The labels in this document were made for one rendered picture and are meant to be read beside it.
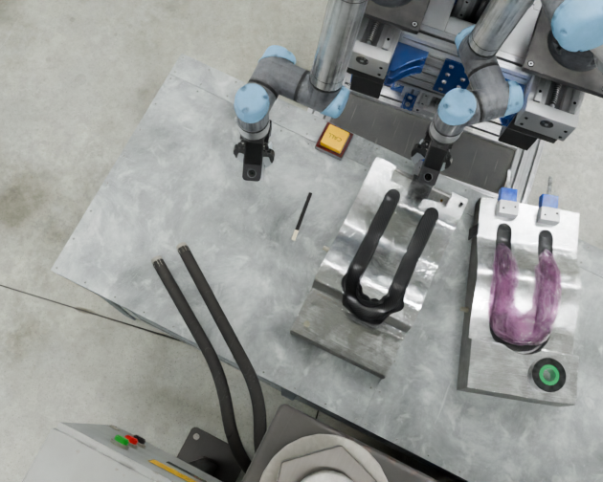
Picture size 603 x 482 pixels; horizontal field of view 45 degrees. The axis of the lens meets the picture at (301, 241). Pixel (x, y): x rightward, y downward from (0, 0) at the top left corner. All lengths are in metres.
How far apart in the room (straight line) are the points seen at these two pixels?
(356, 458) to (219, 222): 1.35
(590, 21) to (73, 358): 2.05
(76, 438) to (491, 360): 1.01
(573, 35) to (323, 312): 0.87
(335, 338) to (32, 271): 1.40
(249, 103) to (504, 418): 0.99
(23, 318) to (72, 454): 1.65
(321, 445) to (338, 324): 1.19
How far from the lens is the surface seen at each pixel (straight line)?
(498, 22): 1.63
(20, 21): 3.28
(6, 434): 2.82
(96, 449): 1.22
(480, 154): 2.73
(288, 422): 0.65
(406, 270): 1.83
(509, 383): 1.83
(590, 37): 1.42
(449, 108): 1.65
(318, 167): 1.98
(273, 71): 1.67
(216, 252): 1.92
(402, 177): 1.93
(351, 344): 1.81
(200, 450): 2.65
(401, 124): 2.71
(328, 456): 0.61
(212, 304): 1.81
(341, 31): 1.51
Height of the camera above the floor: 2.65
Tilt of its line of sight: 75 degrees down
